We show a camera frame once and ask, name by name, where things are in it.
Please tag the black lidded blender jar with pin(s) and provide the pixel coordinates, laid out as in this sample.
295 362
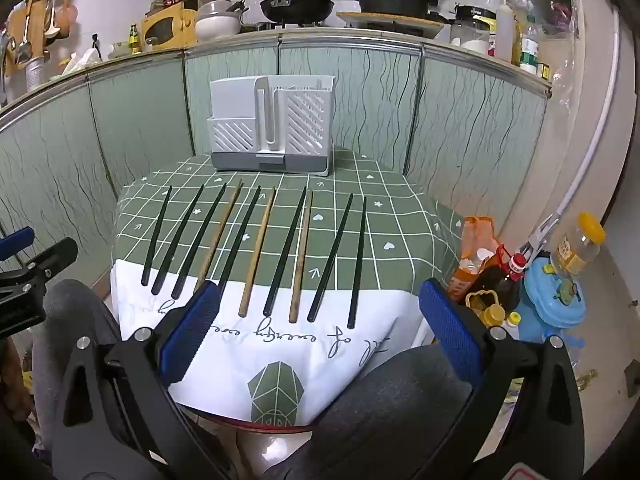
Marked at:
472 35

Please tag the small yellow box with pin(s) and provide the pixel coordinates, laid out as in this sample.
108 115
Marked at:
543 71

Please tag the person's left hand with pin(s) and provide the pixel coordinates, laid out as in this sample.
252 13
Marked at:
12 385

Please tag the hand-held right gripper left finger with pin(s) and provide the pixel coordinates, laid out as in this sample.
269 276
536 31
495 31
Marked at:
192 325

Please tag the white cooking pot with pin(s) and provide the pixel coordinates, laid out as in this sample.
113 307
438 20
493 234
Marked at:
217 25

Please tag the pink ladle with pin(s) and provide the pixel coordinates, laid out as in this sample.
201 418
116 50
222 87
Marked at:
67 15

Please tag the orange plastic bag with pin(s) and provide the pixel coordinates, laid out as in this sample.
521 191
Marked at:
475 240

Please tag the round wooden board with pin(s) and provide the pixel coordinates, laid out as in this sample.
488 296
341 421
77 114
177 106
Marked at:
395 24

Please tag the wooden chopping board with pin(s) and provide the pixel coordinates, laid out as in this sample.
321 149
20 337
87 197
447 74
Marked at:
37 17

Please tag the black cast iron pot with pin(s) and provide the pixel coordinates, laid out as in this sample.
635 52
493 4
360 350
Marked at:
395 0

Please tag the white refrigerator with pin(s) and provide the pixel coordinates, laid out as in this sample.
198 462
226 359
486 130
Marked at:
585 135

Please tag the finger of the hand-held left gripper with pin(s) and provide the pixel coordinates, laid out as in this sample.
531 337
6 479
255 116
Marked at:
55 256
15 244

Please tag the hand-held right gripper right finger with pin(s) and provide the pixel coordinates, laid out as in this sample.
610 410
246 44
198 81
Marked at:
450 330

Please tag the metal spatula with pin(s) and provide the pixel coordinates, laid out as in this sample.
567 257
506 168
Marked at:
22 45

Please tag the red capped sauce bottle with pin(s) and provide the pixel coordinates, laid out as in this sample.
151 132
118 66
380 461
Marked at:
500 280

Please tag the green checked tablecloth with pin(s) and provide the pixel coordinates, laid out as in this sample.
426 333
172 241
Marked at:
400 220

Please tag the yellow lidded plastic jar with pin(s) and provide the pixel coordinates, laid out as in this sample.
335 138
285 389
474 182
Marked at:
575 250

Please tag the yellow cooking oil jug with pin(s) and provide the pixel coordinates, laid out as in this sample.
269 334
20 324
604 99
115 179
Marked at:
492 316

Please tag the dark sauce bottle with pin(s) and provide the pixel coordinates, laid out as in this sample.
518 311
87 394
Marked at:
95 42

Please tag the yellow toaster oven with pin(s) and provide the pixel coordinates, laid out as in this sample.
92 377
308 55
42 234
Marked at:
165 27

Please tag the white paper towels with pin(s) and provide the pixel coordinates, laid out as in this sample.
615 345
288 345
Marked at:
82 62

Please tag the black chopstick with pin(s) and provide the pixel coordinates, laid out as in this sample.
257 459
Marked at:
200 242
179 240
240 237
286 250
358 262
331 257
157 235

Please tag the green label jar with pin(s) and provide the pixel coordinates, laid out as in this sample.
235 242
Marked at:
528 57

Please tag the blue plastic container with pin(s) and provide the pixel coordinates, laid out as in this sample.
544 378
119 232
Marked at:
550 305

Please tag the white squeeze bottle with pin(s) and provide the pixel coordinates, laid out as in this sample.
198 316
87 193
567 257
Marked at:
505 35

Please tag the white utensil holder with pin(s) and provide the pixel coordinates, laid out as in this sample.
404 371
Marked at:
235 145

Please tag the person's right leg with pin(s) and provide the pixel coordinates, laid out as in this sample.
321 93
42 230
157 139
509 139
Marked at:
380 410

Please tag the white plastic clip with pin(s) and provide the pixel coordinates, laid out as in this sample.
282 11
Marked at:
537 240

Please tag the green glass bottle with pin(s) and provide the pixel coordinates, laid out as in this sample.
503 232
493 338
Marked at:
134 42

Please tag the wooden chopstick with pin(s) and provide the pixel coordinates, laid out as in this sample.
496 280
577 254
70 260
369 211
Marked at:
220 235
257 255
302 255

